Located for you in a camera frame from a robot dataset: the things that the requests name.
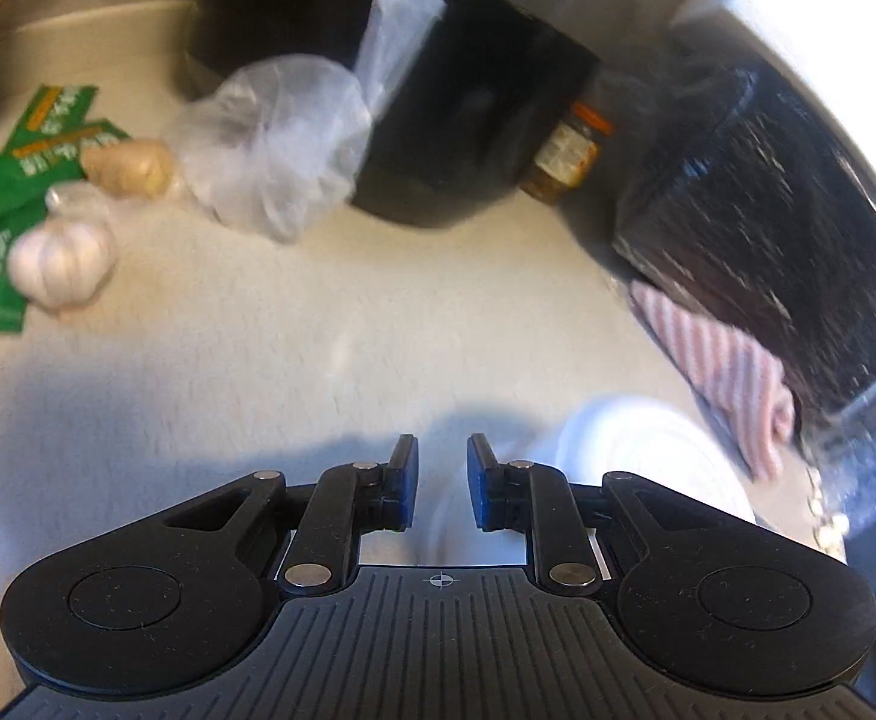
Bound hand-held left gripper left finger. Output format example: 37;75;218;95
163;433;421;592

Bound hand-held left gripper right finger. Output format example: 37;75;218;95
466;431;718;592

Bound clear plastic bag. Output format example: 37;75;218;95
162;0;448;242

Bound pink striped towel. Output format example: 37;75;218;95
628;280;797;482

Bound glass jar with orange lid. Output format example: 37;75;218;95
519;100;613;205

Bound black plastic-wrapped appliance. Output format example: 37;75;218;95
609;66;876;458

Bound black rice cooker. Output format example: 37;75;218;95
181;0;613;232

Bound garlic bulb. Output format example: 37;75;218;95
5;211;121;314

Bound ginger root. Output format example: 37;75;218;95
80;138;178;201

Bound white appliance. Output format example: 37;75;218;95
669;0;876;166

